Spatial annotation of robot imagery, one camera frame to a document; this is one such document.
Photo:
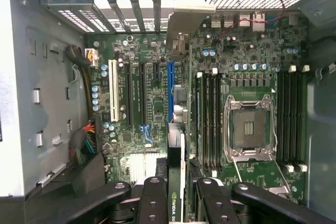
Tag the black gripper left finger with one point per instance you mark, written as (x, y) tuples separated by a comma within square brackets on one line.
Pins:
[(153, 203)]

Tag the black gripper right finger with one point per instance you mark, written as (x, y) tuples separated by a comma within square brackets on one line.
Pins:
[(215, 205)]

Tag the silver chipset heat sink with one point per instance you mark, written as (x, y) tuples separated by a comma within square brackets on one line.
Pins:
[(144, 167)]

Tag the metal CPU socket cover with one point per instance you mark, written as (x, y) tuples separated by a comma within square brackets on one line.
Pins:
[(278, 191)]

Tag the black plastic shroud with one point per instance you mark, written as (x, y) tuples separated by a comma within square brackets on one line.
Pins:
[(86, 174)]

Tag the green RAM stick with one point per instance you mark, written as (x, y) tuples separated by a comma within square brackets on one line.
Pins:
[(199, 119)]

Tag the green motherboard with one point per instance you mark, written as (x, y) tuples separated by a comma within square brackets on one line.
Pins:
[(155, 95)]

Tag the black long expansion slot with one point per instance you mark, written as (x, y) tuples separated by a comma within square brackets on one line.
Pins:
[(143, 95), (128, 95)]

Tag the white PCI expansion slot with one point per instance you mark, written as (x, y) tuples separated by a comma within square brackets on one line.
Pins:
[(114, 90)]

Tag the blue expansion slot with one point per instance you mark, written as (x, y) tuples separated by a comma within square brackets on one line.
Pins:
[(170, 77)]

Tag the black short expansion slot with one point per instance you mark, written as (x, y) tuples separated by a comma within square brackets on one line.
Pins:
[(156, 73)]

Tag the dark grey open PC case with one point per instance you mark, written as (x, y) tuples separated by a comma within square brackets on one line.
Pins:
[(320, 103)]

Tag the white power connector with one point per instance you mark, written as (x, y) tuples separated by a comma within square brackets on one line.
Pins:
[(92, 57)]

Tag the silver rear port housing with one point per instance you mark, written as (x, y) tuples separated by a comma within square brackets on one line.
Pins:
[(244, 20), (216, 21), (258, 22), (229, 21)]

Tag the CPU socket with metal frame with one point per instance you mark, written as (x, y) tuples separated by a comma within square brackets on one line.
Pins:
[(250, 129)]

